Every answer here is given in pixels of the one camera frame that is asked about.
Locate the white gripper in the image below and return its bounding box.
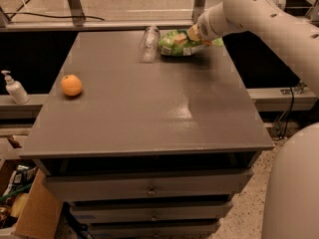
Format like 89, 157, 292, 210
186, 2, 231, 41

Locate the green rice chip bag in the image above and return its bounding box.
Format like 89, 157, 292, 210
158, 29, 223, 57

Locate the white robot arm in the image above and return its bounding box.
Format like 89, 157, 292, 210
187, 0, 319, 239

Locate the clear plastic water bottle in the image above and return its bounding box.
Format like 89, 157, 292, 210
140, 25, 160, 63

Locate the white pump dispenser bottle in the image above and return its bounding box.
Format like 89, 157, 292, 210
1, 70, 29, 105

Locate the grey drawer cabinet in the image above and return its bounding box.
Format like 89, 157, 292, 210
19, 28, 275, 239

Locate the orange fruit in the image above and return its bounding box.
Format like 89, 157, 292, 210
61, 75, 82, 97

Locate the middle grey drawer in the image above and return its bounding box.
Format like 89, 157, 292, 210
71, 201, 232, 223

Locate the grey drawer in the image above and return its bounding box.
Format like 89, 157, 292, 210
71, 201, 232, 223
44, 169, 253, 202
89, 219, 220, 239

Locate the top grey drawer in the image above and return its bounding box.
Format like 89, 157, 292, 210
44, 169, 253, 202

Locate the bottom grey drawer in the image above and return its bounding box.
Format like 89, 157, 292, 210
89, 219, 220, 239

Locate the brown cardboard box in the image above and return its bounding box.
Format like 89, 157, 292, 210
0, 170, 63, 239

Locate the metal window frame rail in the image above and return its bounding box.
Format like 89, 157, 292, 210
0, 0, 208, 32

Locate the black cable at right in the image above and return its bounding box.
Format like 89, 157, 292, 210
271, 87, 297, 141

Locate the black cable behind glass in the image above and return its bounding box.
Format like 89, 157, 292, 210
5, 11, 106, 22

